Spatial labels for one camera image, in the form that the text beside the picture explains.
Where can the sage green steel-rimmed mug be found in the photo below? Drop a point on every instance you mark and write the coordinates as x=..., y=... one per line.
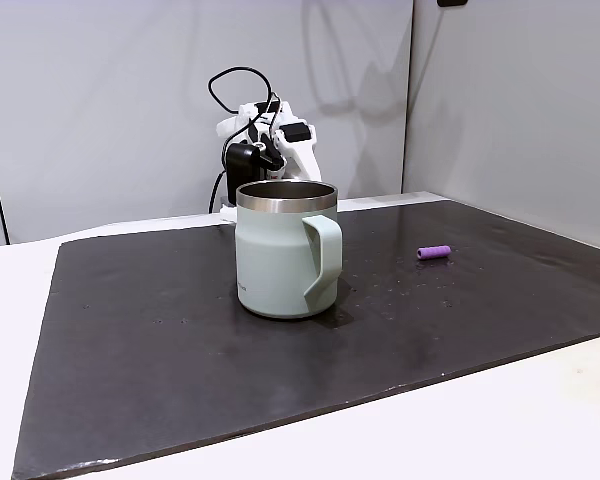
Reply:
x=275, y=260

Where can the purple pen grip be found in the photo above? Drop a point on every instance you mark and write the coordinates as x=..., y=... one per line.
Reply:
x=434, y=252

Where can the black rubber mat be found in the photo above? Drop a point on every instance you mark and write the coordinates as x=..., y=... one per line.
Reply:
x=180, y=380

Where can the black oval camera box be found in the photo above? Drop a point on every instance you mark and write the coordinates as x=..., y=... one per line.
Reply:
x=240, y=165

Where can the black wall fixture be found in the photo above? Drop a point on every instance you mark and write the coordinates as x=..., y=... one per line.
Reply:
x=452, y=2

